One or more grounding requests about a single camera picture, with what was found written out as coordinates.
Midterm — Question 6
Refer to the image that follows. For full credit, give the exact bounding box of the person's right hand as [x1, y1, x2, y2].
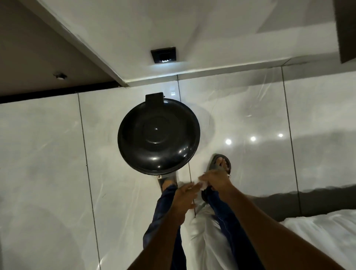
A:
[199, 170, 234, 196]

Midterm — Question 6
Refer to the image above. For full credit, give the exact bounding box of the person's left hand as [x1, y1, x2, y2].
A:
[168, 182, 205, 221]

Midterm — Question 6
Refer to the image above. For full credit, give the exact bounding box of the white cloth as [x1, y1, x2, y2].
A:
[189, 181, 237, 270]

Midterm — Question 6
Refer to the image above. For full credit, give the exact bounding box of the person's right forearm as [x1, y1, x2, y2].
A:
[221, 185, 347, 270]

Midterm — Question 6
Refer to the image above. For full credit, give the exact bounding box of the person's left forearm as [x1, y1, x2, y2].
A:
[124, 215, 186, 270]

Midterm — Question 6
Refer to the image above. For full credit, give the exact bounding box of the dark right sandal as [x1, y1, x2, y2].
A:
[201, 154, 232, 203]

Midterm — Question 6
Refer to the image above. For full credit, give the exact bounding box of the person's left leg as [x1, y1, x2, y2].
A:
[143, 184, 187, 270]

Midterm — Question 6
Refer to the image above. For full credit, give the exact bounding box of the person's leg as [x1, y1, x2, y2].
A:
[207, 189, 265, 270]
[143, 184, 187, 270]

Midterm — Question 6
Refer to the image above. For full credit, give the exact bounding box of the person's right leg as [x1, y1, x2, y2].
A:
[207, 189, 265, 270]

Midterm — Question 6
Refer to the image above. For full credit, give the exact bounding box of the grey left sandal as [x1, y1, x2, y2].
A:
[156, 171, 179, 193]

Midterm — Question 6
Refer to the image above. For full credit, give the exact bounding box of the black round pedal bin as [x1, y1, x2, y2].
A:
[117, 93, 201, 176]

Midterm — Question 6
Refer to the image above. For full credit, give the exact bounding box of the dark grey bed base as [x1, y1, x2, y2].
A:
[246, 186, 356, 223]

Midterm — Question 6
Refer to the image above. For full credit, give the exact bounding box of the white bed sheet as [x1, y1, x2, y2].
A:
[278, 209, 356, 270]

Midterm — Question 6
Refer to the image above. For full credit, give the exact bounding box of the dark brown cabinet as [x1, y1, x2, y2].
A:
[333, 0, 356, 64]

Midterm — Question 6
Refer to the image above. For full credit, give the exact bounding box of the black wall socket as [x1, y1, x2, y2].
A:
[151, 47, 177, 64]

